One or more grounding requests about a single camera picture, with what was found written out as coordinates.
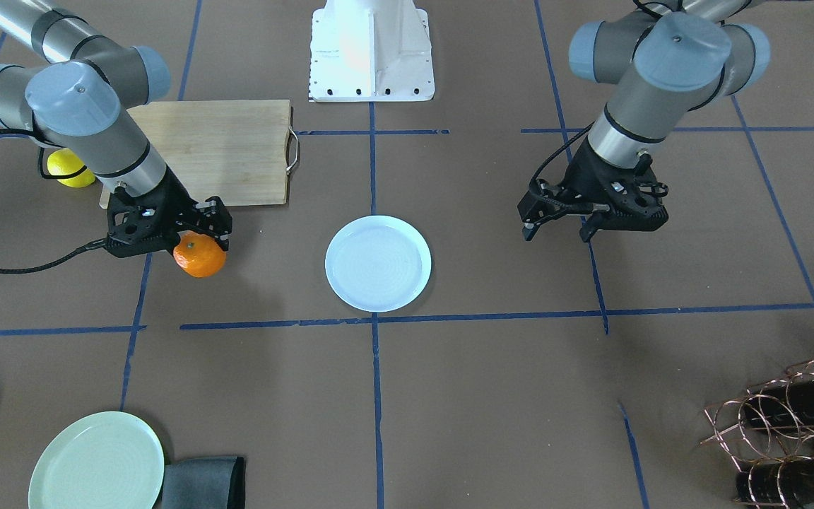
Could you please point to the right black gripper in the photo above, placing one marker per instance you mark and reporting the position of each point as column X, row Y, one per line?
column 182, row 200

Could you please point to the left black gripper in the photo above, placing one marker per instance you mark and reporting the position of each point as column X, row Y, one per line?
column 586, row 174

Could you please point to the orange mandarin fruit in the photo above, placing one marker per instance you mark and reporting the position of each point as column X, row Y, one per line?
column 199, row 255

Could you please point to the light blue plate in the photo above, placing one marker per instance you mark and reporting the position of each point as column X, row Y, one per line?
column 378, row 263

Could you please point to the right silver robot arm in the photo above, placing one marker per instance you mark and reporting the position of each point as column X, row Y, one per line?
column 80, row 101

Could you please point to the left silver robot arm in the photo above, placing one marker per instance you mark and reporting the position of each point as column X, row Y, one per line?
column 665, row 59

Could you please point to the light green plate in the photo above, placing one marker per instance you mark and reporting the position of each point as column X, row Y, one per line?
column 110, row 459

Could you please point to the bamboo cutting board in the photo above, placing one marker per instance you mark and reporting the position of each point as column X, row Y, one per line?
column 239, row 150

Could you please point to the lower yellow lemon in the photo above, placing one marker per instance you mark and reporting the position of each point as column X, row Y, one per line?
column 65, row 167

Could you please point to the folded dark grey cloth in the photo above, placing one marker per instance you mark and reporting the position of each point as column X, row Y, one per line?
column 205, row 482

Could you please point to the dark wine bottle upper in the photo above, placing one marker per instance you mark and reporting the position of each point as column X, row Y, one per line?
column 782, row 406

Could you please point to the dark wine bottle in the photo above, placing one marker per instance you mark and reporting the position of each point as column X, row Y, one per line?
column 782, row 406
column 790, row 482

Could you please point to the dark wine bottle lower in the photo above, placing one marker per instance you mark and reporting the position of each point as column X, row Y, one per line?
column 790, row 482

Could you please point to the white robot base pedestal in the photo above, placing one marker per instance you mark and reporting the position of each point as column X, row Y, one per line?
column 370, row 51

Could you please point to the copper wire bottle rack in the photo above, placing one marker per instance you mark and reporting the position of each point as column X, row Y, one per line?
column 768, row 434

